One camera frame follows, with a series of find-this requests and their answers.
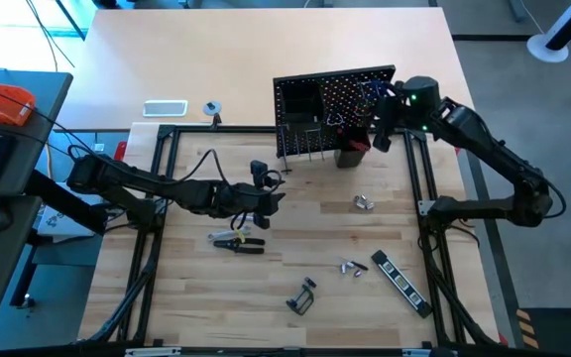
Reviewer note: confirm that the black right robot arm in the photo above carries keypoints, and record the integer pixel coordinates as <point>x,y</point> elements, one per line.
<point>493,144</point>

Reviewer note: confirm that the white smartphone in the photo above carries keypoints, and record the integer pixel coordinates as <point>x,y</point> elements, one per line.
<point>165,108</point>

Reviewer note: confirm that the white floor stand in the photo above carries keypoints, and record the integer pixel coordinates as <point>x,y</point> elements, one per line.
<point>545,49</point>

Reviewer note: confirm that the large silver combination wrench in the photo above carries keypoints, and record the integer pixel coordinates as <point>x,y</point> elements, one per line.
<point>221,235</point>

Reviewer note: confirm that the chrome plier holder hook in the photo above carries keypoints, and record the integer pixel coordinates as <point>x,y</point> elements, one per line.
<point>335,124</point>

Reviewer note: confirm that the black storage bin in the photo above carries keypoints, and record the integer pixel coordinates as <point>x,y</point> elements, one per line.
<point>300,105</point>

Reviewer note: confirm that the black metal peg board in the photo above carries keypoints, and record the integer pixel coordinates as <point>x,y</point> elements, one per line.
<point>337,94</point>

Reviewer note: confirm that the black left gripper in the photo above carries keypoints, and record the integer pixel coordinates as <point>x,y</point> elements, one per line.
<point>246,198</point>

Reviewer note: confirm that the black tool holder cup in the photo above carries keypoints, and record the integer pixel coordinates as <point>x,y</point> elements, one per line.
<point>350,161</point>

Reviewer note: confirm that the grey round disc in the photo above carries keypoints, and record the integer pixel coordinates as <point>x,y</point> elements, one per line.
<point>211,108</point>

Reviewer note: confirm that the red plastic part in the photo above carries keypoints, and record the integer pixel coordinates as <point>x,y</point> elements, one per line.
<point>457,148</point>
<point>121,154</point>

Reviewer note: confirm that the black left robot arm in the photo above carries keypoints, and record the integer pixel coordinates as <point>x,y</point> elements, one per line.
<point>142,176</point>

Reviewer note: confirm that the white paper sheet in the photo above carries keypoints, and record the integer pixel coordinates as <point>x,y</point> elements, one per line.
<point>57,223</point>

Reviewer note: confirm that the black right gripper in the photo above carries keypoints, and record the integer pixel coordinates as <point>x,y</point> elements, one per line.
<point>384,119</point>

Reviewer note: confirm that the black spirit level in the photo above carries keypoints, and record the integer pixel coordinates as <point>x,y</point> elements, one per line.
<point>401,282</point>

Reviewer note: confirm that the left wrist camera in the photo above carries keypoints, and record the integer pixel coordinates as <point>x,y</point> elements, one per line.
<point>258,171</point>

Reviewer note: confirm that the white bracket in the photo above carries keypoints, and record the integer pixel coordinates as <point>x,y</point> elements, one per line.
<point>151,352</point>
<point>429,353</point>

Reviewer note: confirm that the yellow black hazard tape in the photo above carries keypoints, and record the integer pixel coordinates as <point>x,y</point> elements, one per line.
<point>527,327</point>

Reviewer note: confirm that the light wooden table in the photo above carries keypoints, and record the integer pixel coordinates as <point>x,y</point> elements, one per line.
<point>216,54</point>

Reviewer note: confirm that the black screw clamp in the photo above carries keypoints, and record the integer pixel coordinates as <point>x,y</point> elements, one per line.
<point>308,284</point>

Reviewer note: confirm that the black aluminium table frame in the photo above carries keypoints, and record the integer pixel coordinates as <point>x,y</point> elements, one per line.
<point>290,130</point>

